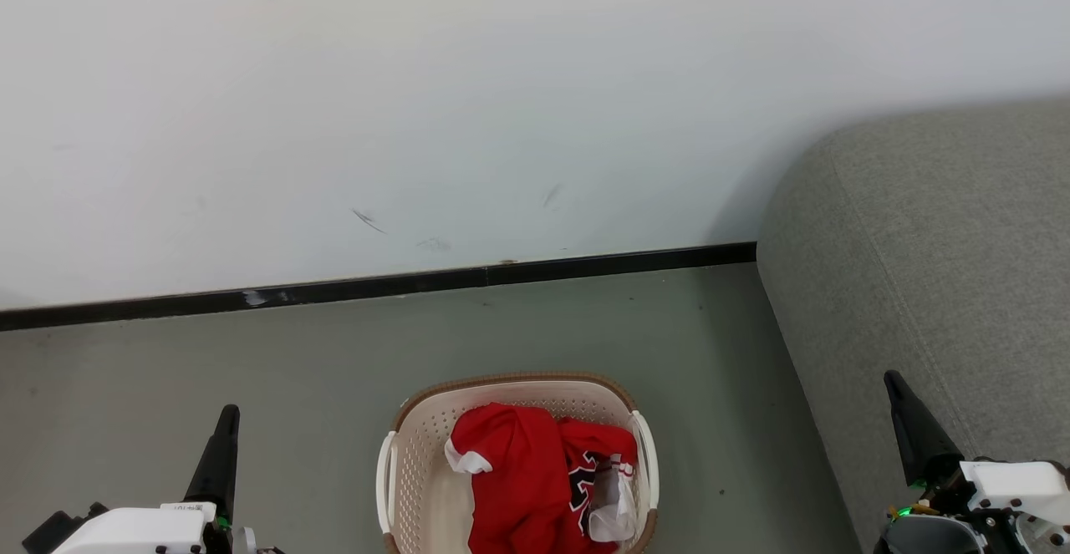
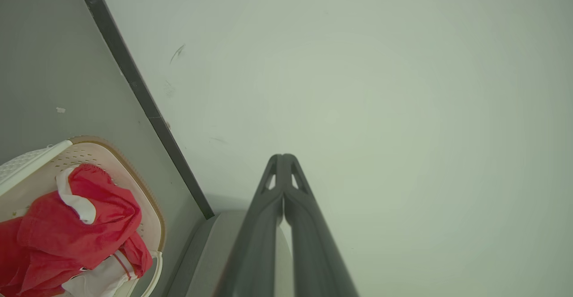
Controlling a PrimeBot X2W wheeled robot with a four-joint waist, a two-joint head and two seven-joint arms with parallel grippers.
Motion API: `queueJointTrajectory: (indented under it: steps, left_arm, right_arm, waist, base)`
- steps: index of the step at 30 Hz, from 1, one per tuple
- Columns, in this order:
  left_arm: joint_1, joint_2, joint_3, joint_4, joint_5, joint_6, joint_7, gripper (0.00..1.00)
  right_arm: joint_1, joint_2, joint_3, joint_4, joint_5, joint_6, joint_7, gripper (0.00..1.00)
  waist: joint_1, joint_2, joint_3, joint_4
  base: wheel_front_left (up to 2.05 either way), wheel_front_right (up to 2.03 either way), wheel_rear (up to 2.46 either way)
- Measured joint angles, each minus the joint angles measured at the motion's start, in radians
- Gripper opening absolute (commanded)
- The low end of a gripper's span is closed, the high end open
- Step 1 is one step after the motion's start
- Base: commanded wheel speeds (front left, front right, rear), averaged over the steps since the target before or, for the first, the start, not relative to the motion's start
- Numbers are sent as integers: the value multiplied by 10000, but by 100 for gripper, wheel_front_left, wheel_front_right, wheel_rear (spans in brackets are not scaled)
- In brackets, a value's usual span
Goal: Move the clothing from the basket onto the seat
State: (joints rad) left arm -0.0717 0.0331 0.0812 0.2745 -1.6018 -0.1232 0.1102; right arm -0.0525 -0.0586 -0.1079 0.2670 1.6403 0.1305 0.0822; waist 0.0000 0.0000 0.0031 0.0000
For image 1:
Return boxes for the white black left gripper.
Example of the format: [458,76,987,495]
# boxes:
[22,404,283,554]

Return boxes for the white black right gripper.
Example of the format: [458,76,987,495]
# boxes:
[874,370,1070,554]

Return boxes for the plain red garment white cuff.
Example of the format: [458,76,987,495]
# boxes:
[444,403,586,554]

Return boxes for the red jersey with number print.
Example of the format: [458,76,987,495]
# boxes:
[558,419,641,548]

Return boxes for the grey fabric sofa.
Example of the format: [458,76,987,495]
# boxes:
[756,99,1070,554]

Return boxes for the cream perforated plastic laundry basket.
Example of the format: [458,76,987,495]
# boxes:
[376,371,660,554]

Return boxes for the black baseboard strip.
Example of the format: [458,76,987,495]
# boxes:
[0,241,757,333]

